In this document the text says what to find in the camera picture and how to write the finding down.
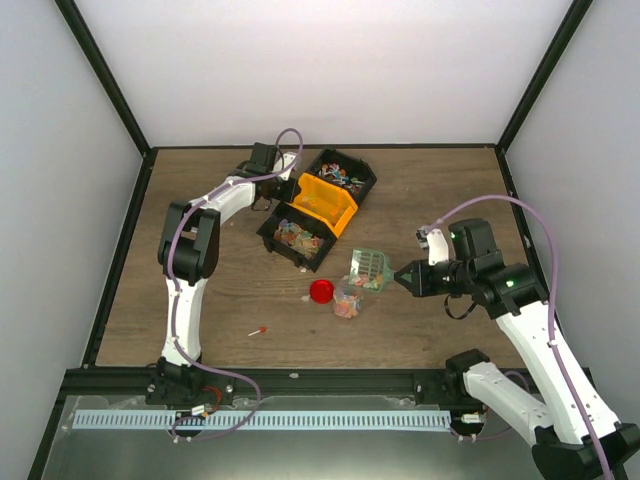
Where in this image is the clear plastic jar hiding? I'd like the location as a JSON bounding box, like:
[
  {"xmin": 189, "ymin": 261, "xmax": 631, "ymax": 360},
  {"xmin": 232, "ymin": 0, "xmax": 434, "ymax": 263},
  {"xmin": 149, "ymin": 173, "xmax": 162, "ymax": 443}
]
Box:
[{"xmin": 332, "ymin": 276, "xmax": 365, "ymax": 319}]

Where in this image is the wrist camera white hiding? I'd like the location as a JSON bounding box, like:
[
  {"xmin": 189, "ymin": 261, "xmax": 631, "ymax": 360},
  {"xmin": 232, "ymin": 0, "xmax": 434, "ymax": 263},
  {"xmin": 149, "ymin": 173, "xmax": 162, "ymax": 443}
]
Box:
[
  {"xmin": 416, "ymin": 226, "xmax": 450, "ymax": 266},
  {"xmin": 274, "ymin": 152, "xmax": 297, "ymax": 181}
]

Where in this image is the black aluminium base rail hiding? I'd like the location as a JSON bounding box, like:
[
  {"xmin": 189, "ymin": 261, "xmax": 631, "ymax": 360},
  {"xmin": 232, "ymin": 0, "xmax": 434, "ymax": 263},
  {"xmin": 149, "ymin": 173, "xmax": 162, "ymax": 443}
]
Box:
[{"xmin": 59, "ymin": 367, "xmax": 478, "ymax": 408}]

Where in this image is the orange bin with gummies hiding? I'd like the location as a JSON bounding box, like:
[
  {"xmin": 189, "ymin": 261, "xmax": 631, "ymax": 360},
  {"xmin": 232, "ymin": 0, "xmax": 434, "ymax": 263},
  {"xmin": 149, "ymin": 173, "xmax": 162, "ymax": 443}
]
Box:
[{"xmin": 289, "ymin": 173, "xmax": 359, "ymax": 238}]

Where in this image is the green slotted plastic scoop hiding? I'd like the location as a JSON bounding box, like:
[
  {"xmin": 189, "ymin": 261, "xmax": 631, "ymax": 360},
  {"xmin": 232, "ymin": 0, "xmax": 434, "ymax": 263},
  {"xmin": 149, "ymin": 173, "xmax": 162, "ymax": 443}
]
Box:
[{"xmin": 348, "ymin": 248, "xmax": 395, "ymax": 292}]

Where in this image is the black bin with popsicle candies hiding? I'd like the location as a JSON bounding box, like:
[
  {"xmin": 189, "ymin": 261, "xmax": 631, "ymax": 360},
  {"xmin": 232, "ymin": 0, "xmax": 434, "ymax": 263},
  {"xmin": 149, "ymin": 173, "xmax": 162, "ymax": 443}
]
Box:
[{"xmin": 256, "ymin": 202, "xmax": 337, "ymax": 272}]

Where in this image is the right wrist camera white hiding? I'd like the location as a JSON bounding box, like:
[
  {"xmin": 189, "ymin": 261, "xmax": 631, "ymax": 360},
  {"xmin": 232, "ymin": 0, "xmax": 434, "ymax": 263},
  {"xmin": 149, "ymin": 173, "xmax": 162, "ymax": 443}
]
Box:
[{"xmin": 416, "ymin": 226, "xmax": 450, "ymax": 266}]

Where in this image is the black bin with lollipops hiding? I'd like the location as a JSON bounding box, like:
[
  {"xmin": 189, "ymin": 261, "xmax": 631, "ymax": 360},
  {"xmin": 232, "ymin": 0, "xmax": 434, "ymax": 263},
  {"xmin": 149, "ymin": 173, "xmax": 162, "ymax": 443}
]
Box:
[{"xmin": 305, "ymin": 148, "xmax": 377, "ymax": 206}]

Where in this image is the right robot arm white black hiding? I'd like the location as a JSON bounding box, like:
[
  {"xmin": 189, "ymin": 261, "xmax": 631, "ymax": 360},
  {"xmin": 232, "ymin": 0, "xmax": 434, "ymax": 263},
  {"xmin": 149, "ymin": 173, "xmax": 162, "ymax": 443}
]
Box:
[{"xmin": 394, "ymin": 218, "xmax": 639, "ymax": 479}]

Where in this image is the red lollipop on table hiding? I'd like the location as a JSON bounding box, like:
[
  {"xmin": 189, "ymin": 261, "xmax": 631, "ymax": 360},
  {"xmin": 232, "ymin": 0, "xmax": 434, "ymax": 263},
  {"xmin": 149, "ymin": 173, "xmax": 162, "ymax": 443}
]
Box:
[{"xmin": 247, "ymin": 326, "xmax": 267, "ymax": 337}]

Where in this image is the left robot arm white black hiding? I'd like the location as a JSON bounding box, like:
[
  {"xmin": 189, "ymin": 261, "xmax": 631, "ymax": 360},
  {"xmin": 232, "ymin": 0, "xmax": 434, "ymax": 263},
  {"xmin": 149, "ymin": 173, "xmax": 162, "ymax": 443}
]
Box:
[{"xmin": 156, "ymin": 143, "xmax": 302, "ymax": 404}]

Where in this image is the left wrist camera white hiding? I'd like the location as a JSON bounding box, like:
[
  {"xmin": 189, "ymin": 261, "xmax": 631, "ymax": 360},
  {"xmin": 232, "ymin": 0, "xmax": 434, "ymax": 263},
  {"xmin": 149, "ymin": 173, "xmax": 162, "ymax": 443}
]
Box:
[{"xmin": 274, "ymin": 152, "xmax": 297, "ymax": 181}]

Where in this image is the light blue slotted cable duct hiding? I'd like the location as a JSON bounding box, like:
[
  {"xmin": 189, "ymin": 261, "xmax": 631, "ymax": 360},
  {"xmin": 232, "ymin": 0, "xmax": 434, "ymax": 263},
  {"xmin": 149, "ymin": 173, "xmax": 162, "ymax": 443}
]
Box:
[{"xmin": 72, "ymin": 410, "xmax": 451, "ymax": 432}]

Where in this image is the red round lid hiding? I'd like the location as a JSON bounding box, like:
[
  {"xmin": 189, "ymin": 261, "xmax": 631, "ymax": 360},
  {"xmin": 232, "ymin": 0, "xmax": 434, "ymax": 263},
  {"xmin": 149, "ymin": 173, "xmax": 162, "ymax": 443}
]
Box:
[{"xmin": 309, "ymin": 279, "xmax": 335, "ymax": 304}]

